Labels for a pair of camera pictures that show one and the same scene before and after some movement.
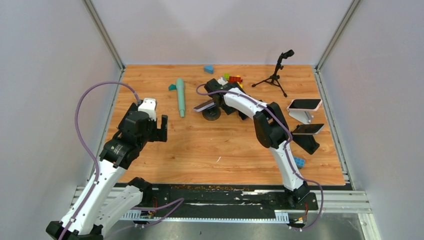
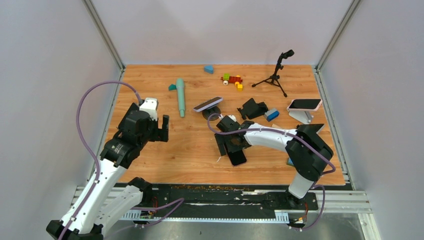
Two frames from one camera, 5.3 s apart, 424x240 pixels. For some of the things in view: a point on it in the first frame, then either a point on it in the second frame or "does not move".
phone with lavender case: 206,105 does not move
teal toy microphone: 180,86 does not move
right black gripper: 229,110 to 221,139
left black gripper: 159,134 does not move
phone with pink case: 304,105 does not move
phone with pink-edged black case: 243,116 to 237,157
